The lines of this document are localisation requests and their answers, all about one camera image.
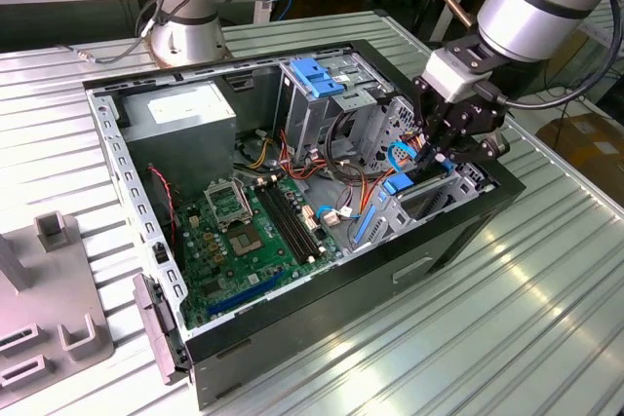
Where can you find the blue plastic drive latch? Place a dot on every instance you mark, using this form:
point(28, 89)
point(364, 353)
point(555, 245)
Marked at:
point(317, 81)

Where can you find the silver disk bay cage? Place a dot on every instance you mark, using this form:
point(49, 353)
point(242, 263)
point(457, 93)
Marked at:
point(395, 221)

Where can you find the black RAM slot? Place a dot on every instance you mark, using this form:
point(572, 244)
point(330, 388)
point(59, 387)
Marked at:
point(287, 221)
point(294, 219)
point(281, 224)
point(301, 217)

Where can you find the grey power supply box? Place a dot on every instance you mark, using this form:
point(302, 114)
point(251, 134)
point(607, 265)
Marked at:
point(180, 153)

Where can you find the grey plastic case latch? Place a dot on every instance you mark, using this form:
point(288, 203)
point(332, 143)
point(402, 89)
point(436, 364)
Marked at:
point(155, 328)

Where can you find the green motherboard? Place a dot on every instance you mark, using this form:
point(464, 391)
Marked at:
point(229, 279)

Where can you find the large brown cardboard box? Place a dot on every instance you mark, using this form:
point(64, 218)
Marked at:
point(585, 143)

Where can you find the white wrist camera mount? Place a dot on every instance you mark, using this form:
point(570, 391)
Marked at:
point(453, 75)

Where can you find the blue expansion slot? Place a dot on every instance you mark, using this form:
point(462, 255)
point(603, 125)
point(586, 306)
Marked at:
point(244, 296)

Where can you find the hard disk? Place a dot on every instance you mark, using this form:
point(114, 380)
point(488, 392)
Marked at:
point(397, 183)

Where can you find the CPU socket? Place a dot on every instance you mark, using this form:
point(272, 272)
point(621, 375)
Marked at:
point(245, 240)

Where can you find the green RAM stick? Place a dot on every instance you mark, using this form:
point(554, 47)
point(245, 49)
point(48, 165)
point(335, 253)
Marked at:
point(13, 341)

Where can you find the grey parts rack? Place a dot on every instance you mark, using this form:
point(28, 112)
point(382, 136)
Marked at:
point(53, 289)

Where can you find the black case fan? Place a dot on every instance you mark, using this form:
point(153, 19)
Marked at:
point(158, 211)

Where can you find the metal slat side table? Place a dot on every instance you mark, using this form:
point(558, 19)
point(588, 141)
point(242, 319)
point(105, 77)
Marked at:
point(604, 31)

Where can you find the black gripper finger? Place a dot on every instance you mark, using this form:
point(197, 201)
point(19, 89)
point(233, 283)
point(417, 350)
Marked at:
point(423, 104)
point(482, 150)

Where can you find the black open PC case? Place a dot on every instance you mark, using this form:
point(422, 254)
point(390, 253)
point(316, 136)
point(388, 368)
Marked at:
point(341, 318)

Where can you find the silver optical drive cage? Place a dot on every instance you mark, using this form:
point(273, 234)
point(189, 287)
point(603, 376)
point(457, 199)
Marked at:
point(304, 128)

